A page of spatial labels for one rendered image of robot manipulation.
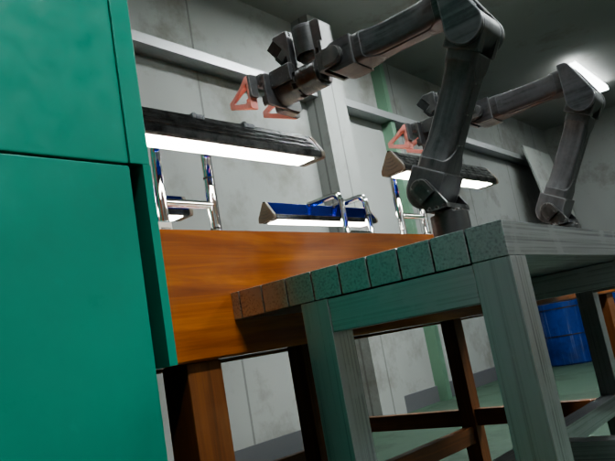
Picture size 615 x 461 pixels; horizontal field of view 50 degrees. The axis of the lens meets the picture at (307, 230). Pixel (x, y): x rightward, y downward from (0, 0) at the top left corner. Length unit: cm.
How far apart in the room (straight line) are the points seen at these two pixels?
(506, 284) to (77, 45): 59
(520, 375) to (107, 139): 56
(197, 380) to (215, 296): 12
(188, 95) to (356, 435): 333
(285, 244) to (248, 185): 306
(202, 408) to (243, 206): 316
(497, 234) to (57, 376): 50
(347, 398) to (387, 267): 18
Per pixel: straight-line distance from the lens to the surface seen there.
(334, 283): 84
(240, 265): 99
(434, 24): 115
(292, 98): 130
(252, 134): 155
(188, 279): 92
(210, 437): 93
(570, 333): 681
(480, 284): 74
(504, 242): 73
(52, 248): 79
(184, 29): 424
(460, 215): 107
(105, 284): 81
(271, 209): 233
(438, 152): 108
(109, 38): 94
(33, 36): 88
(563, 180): 164
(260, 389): 385
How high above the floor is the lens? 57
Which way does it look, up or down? 10 degrees up
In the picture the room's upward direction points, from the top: 10 degrees counter-clockwise
